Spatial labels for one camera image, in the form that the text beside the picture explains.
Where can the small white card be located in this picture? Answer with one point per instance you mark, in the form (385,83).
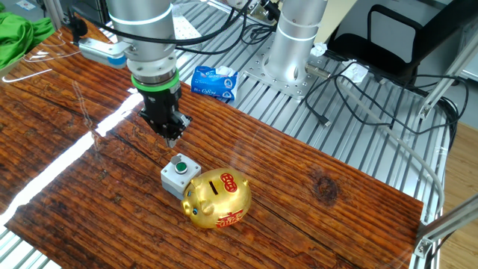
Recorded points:
(26,5)

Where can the crumpled white paper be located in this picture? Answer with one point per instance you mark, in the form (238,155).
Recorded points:
(319,49)
(355,71)

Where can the aluminium frame post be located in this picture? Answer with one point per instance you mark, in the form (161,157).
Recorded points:
(55,13)

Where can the golden piggy bank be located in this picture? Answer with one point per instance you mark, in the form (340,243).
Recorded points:
(213,201)

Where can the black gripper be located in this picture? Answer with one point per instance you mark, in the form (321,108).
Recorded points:
(161,108)

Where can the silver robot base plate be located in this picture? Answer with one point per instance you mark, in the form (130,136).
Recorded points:
(291,87)

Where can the aluminium frame strut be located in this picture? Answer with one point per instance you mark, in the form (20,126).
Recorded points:
(448,220)
(444,82)

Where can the blue tissue pack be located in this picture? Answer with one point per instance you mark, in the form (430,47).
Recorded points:
(213,82)

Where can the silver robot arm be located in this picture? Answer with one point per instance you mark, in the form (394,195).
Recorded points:
(142,30)

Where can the green cloth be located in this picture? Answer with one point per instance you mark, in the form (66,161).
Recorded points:
(18,37)

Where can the grey push button box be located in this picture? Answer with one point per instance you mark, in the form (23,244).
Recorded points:
(172,180)

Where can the black office chair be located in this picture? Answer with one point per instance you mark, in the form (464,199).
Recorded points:
(373,52)

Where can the wood pattern table mat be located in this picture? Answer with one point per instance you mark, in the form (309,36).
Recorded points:
(298,209)

